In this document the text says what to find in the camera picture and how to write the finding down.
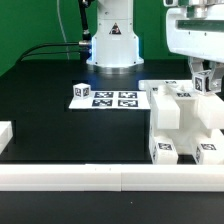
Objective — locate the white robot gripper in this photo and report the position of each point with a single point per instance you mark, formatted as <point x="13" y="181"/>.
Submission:
<point x="195" y="28"/>

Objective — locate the small white tagged cube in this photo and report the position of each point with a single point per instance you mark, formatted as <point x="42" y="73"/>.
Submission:
<point x="201" y="81"/>

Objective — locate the white chair seat part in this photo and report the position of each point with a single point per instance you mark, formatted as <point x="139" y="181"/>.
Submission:
<point x="200" y="119"/>

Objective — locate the white tagged bar part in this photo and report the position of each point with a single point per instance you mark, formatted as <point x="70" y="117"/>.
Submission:
<point x="165" y="112"/>

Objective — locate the white long chair back part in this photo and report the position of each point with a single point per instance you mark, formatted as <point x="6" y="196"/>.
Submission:
<point x="178" y="89"/>

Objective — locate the paper sheet with tags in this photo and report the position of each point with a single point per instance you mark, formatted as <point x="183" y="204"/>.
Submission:
<point x="130" y="100"/>

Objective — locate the rear white tagged cube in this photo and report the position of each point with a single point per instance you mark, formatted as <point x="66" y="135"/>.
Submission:
<point x="81" y="90"/>

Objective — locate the white left fence block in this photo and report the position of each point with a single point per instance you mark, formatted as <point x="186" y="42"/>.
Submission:
<point x="6" y="134"/>

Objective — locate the white front fence rail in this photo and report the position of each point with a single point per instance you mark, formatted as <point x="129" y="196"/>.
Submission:
<point x="112" y="178"/>

